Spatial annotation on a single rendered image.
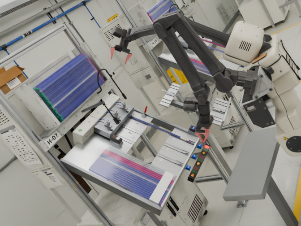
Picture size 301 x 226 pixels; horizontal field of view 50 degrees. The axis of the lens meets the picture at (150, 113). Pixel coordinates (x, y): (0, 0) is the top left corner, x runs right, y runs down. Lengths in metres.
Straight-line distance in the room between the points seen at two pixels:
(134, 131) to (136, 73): 1.11
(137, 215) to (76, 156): 0.56
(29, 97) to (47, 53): 2.08
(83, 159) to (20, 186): 1.56
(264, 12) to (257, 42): 4.89
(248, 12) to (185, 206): 4.58
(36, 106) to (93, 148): 0.45
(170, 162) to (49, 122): 0.82
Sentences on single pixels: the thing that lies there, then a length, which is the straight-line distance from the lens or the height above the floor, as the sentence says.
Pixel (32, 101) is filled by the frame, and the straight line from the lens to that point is 2.10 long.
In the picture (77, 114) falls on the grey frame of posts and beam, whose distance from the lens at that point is 2.22.
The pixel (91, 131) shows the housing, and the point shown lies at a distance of 2.24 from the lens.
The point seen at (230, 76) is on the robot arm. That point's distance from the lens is 1.46.
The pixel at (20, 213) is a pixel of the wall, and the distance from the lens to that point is 3.58.
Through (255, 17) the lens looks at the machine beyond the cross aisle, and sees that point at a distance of 6.49.
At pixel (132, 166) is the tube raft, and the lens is 2.08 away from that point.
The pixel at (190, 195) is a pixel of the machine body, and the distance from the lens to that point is 2.66.
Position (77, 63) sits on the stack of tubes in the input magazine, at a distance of 2.32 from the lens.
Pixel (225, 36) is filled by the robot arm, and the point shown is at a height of 1.33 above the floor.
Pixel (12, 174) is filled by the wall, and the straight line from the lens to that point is 3.57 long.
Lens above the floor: 1.74
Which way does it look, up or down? 17 degrees down
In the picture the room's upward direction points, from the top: 34 degrees counter-clockwise
